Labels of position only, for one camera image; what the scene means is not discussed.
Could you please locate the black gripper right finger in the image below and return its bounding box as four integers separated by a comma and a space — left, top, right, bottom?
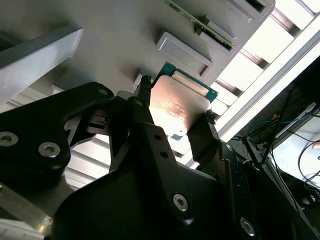
187, 110, 315, 240

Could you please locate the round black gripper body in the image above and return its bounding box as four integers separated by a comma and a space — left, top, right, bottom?
49, 159, 243, 240

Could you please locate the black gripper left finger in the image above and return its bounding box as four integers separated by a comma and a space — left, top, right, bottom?
0, 74, 197, 225

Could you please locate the silver CPU with green board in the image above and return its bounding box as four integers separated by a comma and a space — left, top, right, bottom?
149, 62, 220, 141

